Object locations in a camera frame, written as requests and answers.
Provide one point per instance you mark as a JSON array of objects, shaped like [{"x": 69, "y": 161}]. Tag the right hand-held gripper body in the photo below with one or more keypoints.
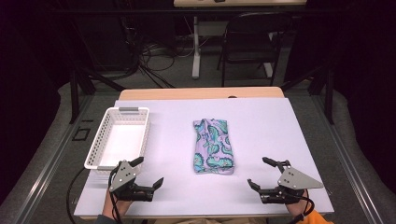
[{"x": 294, "y": 180}]

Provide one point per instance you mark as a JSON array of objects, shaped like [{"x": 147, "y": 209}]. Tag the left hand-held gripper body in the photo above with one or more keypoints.
[{"x": 123, "y": 177}]

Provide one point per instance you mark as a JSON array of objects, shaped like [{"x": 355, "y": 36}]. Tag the white perforated plastic basket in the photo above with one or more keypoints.
[{"x": 120, "y": 146}]

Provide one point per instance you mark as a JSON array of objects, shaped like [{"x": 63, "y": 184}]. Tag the purple patterned cloth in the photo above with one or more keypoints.
[{"x": 213, "y": 146}]

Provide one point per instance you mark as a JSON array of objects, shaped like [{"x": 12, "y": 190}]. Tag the black metal frame post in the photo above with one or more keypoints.
[
  {"x": 73, "y": 99},
  {"x": 329, "y": 96}
]

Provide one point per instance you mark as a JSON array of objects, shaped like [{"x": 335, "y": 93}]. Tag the aluminium floor rail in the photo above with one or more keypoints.
[
  {"x": 46, "y": 168},
  {"x": 351, "y": 168}
]

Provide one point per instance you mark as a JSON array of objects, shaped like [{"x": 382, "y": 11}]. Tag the white desk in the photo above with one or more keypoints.
[{"x": 196, "y": 46}]

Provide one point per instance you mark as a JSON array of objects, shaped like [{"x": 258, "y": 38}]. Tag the black folding chair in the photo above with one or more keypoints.
[{"x": 249, "y": 23}]

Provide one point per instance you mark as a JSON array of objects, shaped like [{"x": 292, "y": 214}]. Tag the person's left hand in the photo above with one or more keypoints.
[{"x": 109, "y": 207}]

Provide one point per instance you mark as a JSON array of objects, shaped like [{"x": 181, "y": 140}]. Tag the person's right hand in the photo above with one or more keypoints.
[{"x": 299, "y": 208}]

